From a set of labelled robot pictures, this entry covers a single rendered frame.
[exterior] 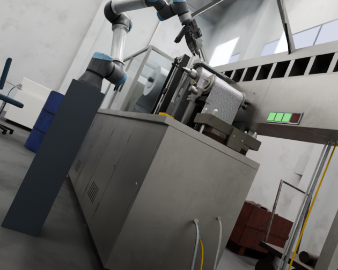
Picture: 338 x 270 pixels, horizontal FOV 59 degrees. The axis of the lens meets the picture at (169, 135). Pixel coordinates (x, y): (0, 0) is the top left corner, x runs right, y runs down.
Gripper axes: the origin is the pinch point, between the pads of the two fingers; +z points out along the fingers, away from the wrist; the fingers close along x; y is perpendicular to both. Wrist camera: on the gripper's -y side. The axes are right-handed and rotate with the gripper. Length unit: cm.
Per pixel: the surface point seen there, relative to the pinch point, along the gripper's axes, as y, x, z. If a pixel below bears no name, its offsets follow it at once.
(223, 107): 2.6, -7.0, 37.7
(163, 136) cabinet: -50, -32, 29
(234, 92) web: 14.2, -6.4, 31.9
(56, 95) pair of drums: -71, 309, -11
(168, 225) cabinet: -67, -33, 73
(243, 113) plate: 18, -3, 49
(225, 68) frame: 49, 48, 23
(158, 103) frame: -21, 40, 24
